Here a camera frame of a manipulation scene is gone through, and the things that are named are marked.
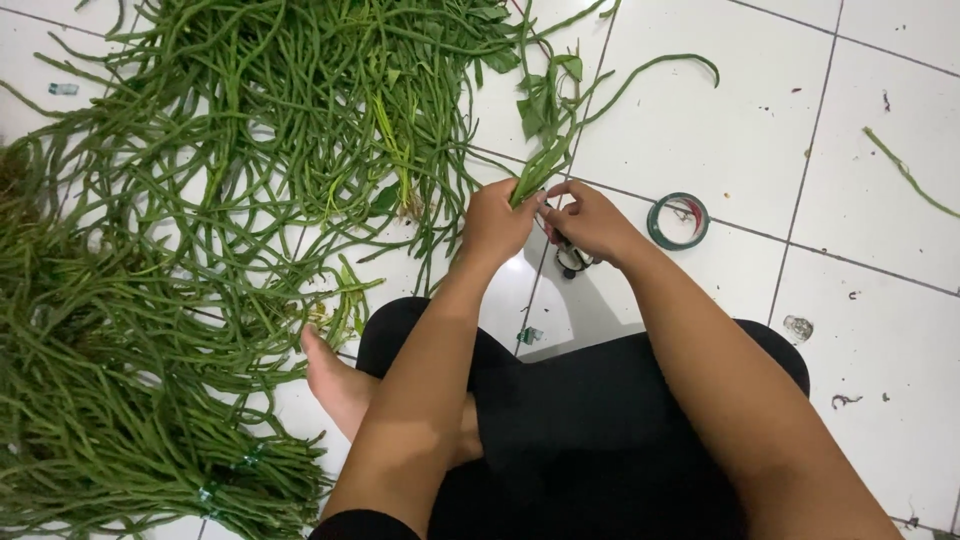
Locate person's right hand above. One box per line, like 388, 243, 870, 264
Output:
537, 180, 643, 269

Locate person's left hand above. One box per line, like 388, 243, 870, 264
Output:
460, 177, 548, 264

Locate bunch of green long beans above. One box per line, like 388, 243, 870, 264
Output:
508, 0, 721, 210

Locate green adhesive tape roll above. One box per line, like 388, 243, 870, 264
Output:
646, 192, 711, 252

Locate person's black trousers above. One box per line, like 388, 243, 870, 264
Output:
355, 296, 811, 540

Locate person's bare foot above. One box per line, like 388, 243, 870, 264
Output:
300, 324, 485, 470

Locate heap of loose long beans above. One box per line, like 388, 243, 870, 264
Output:
0, 0, 556, 391

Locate person's black sleeve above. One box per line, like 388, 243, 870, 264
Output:
307, 509, 423, 540

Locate single green long bean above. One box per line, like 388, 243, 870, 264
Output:
861, 126, 960, 220

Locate pile of tied bean bundles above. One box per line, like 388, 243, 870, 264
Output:
0, 150, 335, 540

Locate black handled scissors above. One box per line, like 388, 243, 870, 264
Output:
541, 201, 603, 281

